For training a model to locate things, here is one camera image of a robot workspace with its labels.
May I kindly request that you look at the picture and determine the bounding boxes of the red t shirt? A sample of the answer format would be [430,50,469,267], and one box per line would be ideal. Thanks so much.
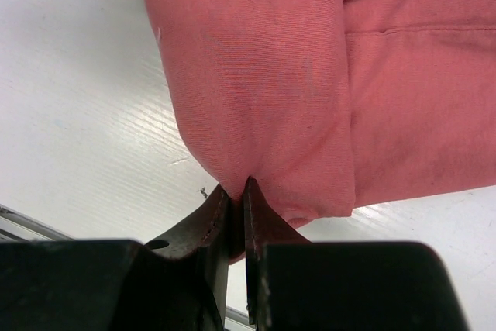
[137,0,496,266]

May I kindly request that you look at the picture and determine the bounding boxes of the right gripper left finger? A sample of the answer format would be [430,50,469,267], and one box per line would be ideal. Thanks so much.
[1,188,229,330]

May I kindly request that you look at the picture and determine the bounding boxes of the aluminium front rail frame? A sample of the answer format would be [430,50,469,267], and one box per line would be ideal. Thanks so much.
[1,205,256,331]

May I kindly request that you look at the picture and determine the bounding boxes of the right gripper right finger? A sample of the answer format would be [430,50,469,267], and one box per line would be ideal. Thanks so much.
[243,178,468,330]

